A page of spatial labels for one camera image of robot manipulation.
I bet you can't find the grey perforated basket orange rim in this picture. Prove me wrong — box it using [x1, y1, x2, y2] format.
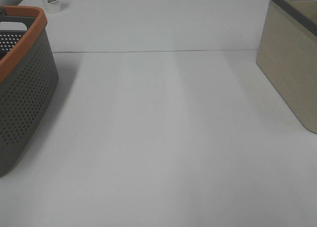
[0, 5, 59, 177]

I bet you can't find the beige storage box grey rim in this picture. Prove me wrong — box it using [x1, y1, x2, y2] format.
[256, 0, 317, 133]

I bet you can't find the white paper coffee cup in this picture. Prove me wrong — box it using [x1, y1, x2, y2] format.
[42, 0, 61, 14]

